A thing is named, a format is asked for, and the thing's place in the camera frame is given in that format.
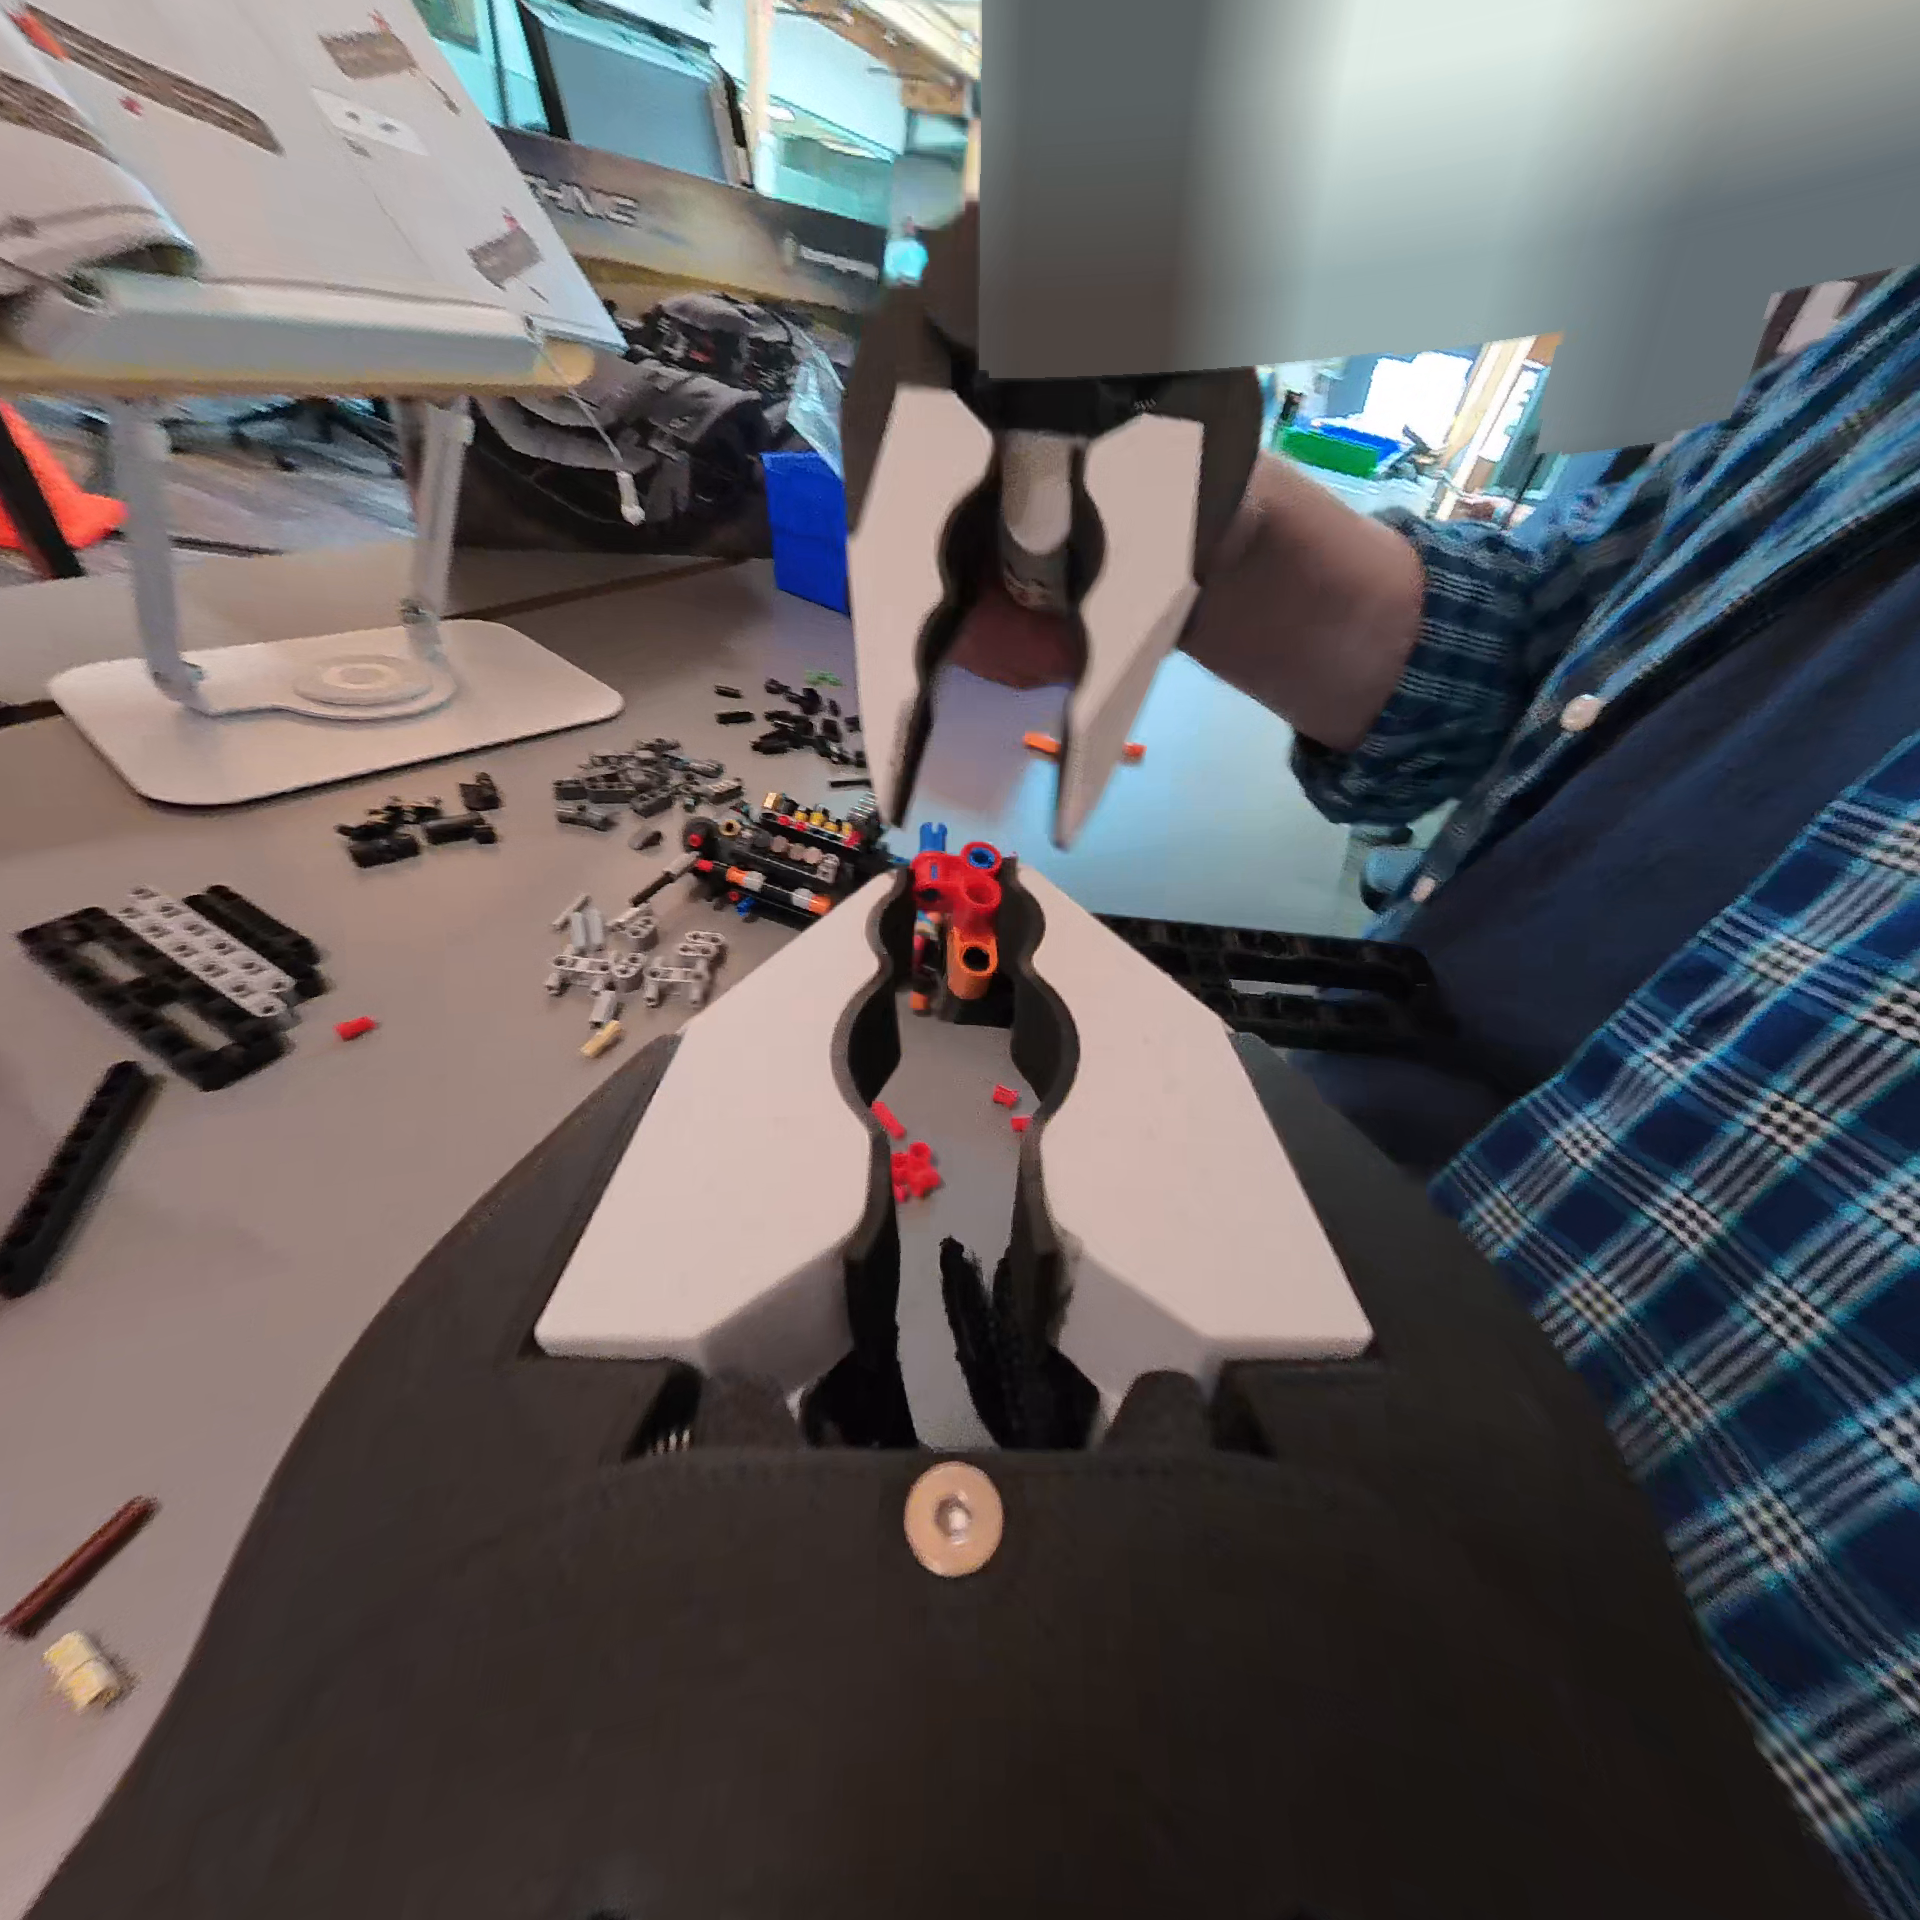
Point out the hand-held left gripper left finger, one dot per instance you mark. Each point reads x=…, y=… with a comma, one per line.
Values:
x=721, y=1172

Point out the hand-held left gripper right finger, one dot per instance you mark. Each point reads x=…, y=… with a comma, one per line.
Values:
x=1201, y=1186

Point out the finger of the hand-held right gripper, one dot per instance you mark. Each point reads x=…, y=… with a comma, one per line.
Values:
x=1149, y=571
x=902, y=524

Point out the pile of red pins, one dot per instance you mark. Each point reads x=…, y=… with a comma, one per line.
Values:
x=913, y=1172

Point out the black lego frame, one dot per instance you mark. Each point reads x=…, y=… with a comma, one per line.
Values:
x=1201, y=938
x=60, y=946

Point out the multicoloured lego assembly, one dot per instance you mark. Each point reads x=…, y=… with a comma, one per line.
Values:
x=781, y=863

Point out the orange connector block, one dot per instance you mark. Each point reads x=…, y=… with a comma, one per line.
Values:
x=972, y=961

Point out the red connector piece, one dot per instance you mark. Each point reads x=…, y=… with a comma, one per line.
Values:
x=946, y=879

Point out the person's right hand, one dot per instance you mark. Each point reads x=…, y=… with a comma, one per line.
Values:
x=1268, y=571

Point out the blue storage bin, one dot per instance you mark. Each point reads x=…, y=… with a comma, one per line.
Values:
x=803, y=524

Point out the pile of orange pieces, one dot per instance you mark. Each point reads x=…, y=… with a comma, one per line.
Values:
x=1042, y=740

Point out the black car picture box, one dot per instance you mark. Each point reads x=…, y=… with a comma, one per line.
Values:
x=692, y=375

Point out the green crate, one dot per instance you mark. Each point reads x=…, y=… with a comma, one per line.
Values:
x=1335, y=452

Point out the pile of small black pins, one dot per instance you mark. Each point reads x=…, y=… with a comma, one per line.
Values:
x=788, y=734

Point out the pile of grey connector pieces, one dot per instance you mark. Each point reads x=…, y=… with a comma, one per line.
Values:
x=579, y=967

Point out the pile of dark grey pieces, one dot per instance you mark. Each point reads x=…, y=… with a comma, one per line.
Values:
x=646, y=781

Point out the white book stand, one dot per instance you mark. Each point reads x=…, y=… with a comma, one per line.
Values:
x=495, y=691

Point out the pile of black connector pieces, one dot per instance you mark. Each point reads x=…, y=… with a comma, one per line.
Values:
x=421, y=827

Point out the short black beam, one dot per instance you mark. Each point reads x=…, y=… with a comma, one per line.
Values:
x=255, y=926
x=294, y=949

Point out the light grey beam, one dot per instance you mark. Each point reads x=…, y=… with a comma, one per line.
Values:
x=219, y=949
x=188, y=972

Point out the instruction booklet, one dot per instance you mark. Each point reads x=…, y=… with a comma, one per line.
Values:
x=301, y=150

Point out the long black beam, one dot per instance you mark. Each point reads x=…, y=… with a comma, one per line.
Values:
x=77, y=1178

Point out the short brown axle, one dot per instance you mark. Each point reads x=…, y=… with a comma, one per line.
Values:
x=77, y=1569

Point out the orange traffic cone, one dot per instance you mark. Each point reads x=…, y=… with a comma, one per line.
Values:
x=60, y=505

